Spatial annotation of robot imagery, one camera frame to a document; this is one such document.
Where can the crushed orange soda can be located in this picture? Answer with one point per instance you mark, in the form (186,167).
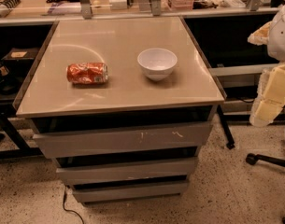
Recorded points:
(87,73)

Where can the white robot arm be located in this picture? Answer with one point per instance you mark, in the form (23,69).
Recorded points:
(276,39)

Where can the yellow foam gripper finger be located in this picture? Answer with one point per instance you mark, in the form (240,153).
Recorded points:
(270,98)
(260,36)

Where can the grey drawer cabinet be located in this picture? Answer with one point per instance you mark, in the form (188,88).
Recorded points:
(52,104)

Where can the white bowl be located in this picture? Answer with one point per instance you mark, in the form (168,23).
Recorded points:
(156,63)

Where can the grey drawer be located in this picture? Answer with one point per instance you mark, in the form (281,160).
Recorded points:
(130,192)
(126,171)
(138,138)

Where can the grey bottom drawer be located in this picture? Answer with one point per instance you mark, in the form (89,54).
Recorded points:
(130,192)

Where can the long background workbench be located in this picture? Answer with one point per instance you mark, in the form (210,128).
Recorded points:
(20,12)

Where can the grey top drawer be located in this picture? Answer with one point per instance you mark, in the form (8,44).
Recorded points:
(138,138)

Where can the black office chair base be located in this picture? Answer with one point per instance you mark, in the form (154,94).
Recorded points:
(253,158)

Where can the black box with label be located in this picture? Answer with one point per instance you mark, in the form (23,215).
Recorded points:
(21,56)

